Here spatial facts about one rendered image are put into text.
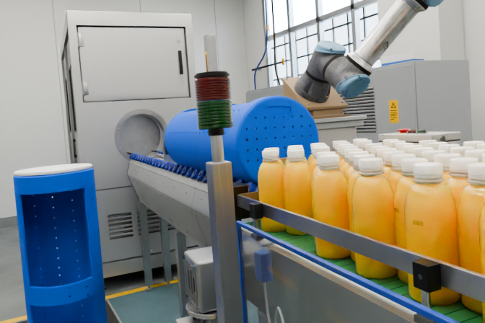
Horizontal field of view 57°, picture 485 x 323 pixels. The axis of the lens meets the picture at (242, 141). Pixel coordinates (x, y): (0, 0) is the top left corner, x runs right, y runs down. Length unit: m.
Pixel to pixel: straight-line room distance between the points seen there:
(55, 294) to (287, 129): 1.02
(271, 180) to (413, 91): 1.95
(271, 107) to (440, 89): 1.87
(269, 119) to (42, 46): 5.27
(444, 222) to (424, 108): 2.30
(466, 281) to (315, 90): 1.33
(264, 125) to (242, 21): 6.03
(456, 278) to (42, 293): 1.49
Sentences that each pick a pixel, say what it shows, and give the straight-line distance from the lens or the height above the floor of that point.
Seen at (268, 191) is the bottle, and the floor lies 1.00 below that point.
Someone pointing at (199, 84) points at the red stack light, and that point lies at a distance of 0.79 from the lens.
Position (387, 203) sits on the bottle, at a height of 1.02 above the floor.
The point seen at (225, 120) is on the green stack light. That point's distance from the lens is 0.78.
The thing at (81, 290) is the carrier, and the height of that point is 0.59.
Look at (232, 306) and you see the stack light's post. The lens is 0.86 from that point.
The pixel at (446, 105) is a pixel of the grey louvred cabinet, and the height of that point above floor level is 1.16.
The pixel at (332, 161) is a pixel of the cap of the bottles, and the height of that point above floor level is 1.08.
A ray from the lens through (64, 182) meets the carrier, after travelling 1.73.
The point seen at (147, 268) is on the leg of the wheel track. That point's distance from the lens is 3.36.
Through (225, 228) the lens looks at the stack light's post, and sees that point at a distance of 0.81.
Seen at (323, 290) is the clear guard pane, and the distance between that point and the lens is 0.73.
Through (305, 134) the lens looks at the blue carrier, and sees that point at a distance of 1.40.
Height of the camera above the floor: 1.18
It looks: 3 degrees down
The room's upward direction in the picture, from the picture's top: 4 degrees counter-clockwise
